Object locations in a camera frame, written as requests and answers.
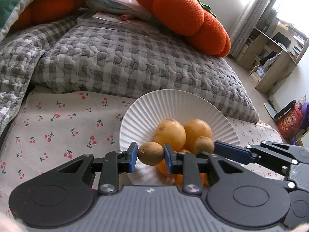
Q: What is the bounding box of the small orange kumquat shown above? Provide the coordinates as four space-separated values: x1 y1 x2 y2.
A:
174 173 208 188

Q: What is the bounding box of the orange tangerine with stem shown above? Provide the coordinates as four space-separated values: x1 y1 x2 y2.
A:
155 149 193 177

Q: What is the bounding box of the small brown longan fruit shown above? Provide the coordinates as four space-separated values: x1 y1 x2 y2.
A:
193 136 215 155

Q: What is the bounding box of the large yellow round fruit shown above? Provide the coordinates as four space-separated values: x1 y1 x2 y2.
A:
184 119 212 152

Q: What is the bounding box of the small brown longan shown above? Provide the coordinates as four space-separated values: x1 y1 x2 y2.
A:
138 142 164 166

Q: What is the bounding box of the white ribbed plate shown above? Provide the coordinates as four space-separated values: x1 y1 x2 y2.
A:
119 88 241 187

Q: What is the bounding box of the red printed bag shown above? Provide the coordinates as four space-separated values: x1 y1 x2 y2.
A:
277 103 303 139

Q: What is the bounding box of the cherry print cloth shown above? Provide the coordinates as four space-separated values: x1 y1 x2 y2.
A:
1 89 281 215

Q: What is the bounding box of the wooden shelf unit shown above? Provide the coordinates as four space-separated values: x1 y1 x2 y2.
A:
236 18 308 94

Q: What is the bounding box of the grey checkered quilt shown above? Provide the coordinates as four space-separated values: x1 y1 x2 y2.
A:
1 15 260 129

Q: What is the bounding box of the white curtain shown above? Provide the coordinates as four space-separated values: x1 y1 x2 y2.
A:
229 0 275 58

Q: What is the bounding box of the orange pumpkin plush cushion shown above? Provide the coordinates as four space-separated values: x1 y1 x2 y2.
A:
136 0 231 57

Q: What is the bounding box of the pink pastel folded fabric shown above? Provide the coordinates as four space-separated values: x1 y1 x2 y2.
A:
77 0 160 26

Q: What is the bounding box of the orange red cushion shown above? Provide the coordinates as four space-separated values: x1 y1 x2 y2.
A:
9 0 86 32

